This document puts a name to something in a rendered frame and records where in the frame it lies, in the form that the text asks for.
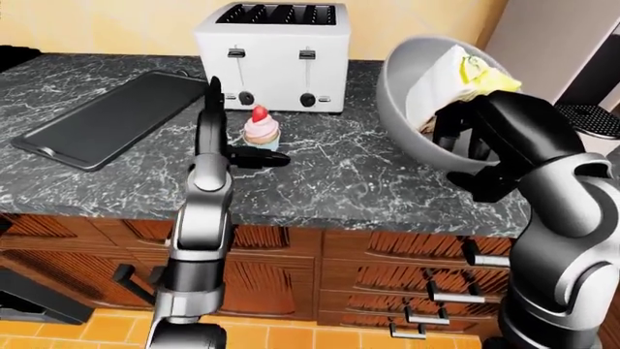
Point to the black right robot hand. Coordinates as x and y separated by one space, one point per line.
508 120

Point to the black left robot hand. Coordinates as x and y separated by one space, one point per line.
211 123

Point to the white cake slice with lemon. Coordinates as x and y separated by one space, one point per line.
450 83

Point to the grey bowl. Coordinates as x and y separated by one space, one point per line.
412 120

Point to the pink cupcake with strawberry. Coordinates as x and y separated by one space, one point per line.
261 129

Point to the black rectangular tray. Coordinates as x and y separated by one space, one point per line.
106 120

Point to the black perforated round stool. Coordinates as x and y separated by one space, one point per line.
588 120

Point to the white four-slot toaster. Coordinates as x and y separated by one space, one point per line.
276 58

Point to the wooden base cabinet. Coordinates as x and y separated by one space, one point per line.
310 276

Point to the black appliance corner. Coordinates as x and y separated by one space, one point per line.
17 54

